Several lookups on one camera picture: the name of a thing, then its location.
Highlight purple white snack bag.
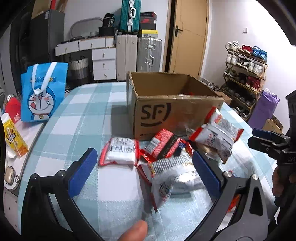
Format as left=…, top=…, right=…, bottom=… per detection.
left=137, top=152, right=205, bottom=211

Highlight white orange snack bag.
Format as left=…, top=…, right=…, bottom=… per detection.
left=189, top=106, right=244, bottom=164

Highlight red white noodle pack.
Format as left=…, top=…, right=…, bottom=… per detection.
left=98, top=137, right=140, bottom=166

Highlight red black snack pack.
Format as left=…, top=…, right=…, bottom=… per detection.
left=140, top=128, right=186, bottom=163

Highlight person's right hand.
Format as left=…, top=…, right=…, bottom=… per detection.
left=272, top=165, right=295, bottom=208

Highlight person's left hand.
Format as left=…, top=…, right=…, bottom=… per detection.
left=118, top=220, right=148, bottom=241

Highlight small cardboard box on floor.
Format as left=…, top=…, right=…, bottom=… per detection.
left=262, top=115, right=283, bottom=135

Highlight purple plastic bag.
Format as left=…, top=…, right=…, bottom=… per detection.
left=247, top=88, right=280, bottom=129

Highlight shoe rack with shoes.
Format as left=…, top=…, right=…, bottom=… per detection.
left=221, top=41, right=268, bottom=121

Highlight yellow drink carton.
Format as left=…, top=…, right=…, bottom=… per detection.
left=1, top=113, right=29, bottom=157

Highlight SF cardboard box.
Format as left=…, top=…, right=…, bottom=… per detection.
left=126, top=72, right=224, bottom=141

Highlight blue Doraemon tote bag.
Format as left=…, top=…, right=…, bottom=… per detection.
left=21, top=62, right=68, bottom=122

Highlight woven laundry basket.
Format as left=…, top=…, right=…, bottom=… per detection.
left=69, top=56, right=89, bottom=80

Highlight white drawer desk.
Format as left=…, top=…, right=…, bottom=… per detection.
left=55, top=36, right=116, bottom=82

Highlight wooden door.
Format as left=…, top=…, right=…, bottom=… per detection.
left=162, top=0, right=210, bottom=78

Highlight silver suitcase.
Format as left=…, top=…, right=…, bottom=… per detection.
left=137, top=37, right=162, bottom=72

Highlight beige suitcase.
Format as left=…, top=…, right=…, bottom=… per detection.
left=116, top=35, right=138, bottom=81

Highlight black refrigerator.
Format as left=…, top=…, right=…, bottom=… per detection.
left=10, top=9, right=65, bottom=73

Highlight stacked shoe boxes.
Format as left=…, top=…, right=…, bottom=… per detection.
left=139, top=11, right=159, bottom=38

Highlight teal suitcase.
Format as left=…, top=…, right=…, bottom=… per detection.
left=120, top=0, right=142, bottom=33

